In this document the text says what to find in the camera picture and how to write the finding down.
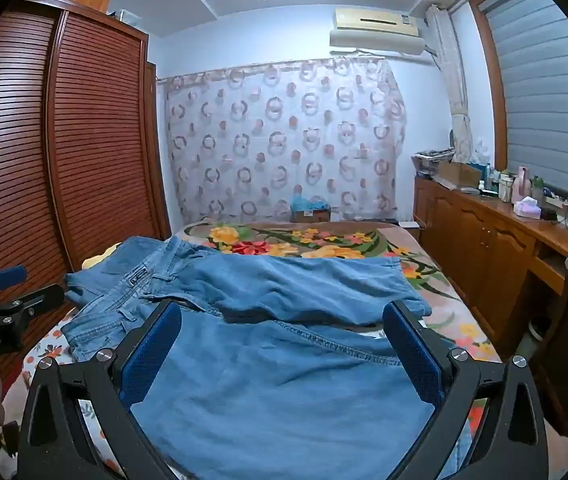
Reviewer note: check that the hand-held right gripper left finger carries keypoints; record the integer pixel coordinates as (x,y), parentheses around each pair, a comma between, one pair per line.
(151,355)

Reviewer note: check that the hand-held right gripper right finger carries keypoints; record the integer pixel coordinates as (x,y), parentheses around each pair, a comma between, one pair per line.
(413,355)

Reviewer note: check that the blue denim pants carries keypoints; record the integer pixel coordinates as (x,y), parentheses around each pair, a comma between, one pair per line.
(274,280)
(284,390)

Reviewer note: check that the orange print bed sheet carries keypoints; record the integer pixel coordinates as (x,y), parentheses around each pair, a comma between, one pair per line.
(51,355)

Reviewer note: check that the grey trash bin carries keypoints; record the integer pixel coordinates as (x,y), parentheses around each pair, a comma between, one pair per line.
(531,340)

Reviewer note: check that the wooden sideboard cabinet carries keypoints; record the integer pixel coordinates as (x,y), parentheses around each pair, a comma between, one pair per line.
(478,245)

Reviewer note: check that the flat white box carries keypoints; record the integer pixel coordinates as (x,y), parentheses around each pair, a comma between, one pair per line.
(408,225)

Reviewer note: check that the floral blanket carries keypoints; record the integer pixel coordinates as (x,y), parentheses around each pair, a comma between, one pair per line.
(314,242)

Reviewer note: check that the wooden slatted wardrobe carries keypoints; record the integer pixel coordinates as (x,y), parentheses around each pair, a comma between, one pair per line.
(89,135)

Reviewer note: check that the small cardboard box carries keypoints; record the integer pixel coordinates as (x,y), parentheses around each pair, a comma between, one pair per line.
(311,215)

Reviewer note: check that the pink tissue box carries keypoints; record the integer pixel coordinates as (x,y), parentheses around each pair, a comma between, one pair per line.
(527,208)

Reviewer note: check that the open cardboard box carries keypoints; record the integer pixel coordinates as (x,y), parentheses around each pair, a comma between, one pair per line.
(458,172)

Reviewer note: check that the white bottle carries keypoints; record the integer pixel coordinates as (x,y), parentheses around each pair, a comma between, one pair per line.
(505,187)

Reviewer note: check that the small black box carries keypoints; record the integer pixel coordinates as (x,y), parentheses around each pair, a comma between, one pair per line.
(548,214)

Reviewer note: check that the stack of newspapers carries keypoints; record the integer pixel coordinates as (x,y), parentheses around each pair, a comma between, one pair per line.
(431,160)

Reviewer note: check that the pink bottle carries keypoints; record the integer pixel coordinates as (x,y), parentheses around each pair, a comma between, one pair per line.
(521,182)

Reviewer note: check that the green bottle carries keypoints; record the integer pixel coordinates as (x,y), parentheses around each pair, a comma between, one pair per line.
(537,190)

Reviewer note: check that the circle print curtain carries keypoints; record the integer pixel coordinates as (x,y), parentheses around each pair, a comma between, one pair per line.
(284,140)

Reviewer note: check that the tied beige curtain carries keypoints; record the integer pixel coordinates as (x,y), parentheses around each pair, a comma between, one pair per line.
(456,90)

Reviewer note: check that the white storage box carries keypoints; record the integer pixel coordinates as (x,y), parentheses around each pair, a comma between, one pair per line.
(126,16)

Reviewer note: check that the grey window blind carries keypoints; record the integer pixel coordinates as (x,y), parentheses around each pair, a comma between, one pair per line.
(548,90)

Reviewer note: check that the wall air conditioner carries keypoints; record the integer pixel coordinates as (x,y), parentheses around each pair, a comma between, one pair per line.
(376,30)

